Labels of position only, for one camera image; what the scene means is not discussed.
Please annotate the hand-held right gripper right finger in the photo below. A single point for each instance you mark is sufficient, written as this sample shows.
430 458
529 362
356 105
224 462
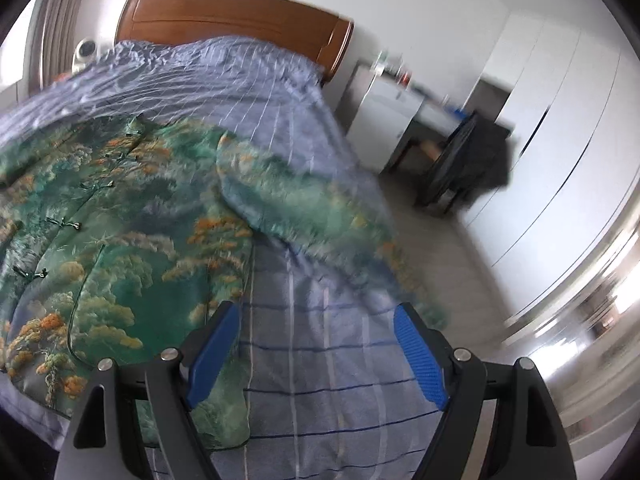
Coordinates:
420 360

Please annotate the blue object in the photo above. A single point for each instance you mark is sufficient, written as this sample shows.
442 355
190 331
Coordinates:
456 111

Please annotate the clear glass item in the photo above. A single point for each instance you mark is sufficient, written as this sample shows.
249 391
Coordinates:
382 59

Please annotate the white nightstand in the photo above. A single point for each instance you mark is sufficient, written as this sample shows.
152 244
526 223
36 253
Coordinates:
380 115

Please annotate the white wardrobe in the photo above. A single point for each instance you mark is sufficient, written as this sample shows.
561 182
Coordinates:
575 135

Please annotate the green floral satin garment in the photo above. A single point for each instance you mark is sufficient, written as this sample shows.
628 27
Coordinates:
125 240

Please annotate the wooden headboard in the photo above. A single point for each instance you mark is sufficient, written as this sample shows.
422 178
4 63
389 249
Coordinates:
225 17

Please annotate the white round device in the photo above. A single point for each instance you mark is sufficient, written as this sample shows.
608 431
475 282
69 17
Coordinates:
85 52

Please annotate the grey desk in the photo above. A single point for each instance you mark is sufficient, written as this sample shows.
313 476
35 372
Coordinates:
432 112

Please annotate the black chair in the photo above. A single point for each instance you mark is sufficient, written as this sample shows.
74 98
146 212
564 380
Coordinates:
440 190

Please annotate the grey curtain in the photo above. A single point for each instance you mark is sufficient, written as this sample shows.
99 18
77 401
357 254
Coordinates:
55 20

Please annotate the blue striped bed sheet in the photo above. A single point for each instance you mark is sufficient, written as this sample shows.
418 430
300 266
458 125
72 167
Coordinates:
310 360

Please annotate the small red jar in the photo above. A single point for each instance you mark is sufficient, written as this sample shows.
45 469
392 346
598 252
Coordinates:
404 78

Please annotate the black jacket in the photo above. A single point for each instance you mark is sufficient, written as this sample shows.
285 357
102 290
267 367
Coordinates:
487 155

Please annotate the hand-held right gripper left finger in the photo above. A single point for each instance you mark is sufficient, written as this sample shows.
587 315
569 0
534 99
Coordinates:
215 350

